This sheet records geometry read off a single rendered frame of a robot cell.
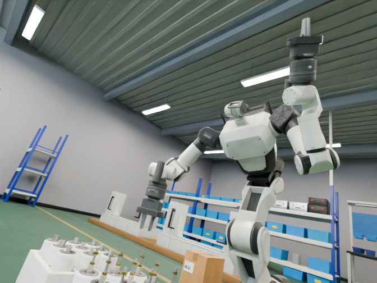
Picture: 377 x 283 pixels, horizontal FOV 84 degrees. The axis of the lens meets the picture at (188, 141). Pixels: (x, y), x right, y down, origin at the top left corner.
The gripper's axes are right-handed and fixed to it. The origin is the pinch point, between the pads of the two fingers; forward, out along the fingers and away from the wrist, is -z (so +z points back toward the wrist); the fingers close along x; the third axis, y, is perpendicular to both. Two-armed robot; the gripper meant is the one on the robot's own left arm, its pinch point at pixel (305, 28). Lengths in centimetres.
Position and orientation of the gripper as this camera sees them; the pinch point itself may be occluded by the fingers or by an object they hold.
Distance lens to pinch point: 92.5
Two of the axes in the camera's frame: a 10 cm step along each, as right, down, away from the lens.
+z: 0.6, 9.7, 2.4
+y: -0.6, -2.3, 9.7
